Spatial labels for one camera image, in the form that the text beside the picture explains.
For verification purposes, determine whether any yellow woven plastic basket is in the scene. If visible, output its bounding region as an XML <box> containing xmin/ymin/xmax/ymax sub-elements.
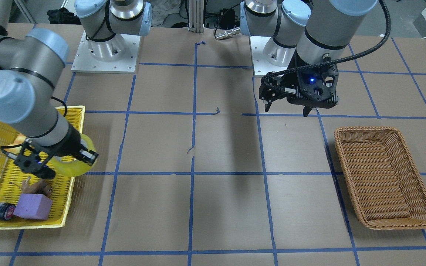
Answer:
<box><xmin>0</xmin><ymin>122</ymin><xmax>75</xmax><ymax>230</ymax></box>

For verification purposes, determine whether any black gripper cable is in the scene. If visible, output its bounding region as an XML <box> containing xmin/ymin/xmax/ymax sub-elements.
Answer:
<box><xmin>265</xmin><ymin>0</ymin><xmax>392</xmax><ymax>80</ymax></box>

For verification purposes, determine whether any brown wicker basket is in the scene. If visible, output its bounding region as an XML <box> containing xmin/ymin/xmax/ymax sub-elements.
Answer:
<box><xmin>334</xmin><ymin>126</ymin><xmax>426</xmax><ymax>230</ymax></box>

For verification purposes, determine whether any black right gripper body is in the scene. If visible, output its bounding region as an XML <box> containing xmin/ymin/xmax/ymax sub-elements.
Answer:
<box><xmin>1</xmin><ymin>126</ymin><xmax>99</xmax><ymax>180</ymax></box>

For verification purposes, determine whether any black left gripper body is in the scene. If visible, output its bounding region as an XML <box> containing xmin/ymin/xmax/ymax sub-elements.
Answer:
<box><xmin>259</xmin><ymin>64</ymin><xmax>339</xmax><ymax>108</ymax></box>

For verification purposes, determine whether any yellow-green packing tape roll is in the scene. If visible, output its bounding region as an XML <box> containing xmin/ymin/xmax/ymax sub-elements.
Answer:
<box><xmin>49</xmin><ymin>134</ymin><xmax>97</xmax><ymax>177</ymax></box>

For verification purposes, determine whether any brown toy lion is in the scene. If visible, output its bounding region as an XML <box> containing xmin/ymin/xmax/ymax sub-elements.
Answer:
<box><xmin>10</xmin><ymin>177</ymin><xmax>54</xmax><ymax>198</ymax></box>

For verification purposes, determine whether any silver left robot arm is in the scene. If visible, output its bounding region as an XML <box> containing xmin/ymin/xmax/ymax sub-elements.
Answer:
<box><xmin>240</xmin><ymin>0</ymin><xmax>377</xmax><ymax>116</ymax></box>

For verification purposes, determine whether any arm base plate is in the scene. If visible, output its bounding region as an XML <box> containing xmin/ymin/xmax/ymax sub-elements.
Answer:
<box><xmin>71</xmin><ymin>33</ymin><xmax>142</xmax><ymax>74</ymax></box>
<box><xmin>250</xmin><ymin>36</ymin><xmax>298</xmax><ymax>77</ymax></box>

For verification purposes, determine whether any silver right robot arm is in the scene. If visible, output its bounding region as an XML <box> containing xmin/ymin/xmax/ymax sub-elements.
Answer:
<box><xmin>0</xmin><ymin>0</ymin><xmax>152</xmax><ymax>180</ymax></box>

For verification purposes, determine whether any purple foam block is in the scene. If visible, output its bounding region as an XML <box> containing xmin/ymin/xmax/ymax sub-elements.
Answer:
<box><xmin>14</xmin><ymin>193</ymin><xmax>53</xmax><ymax>220</ymax></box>

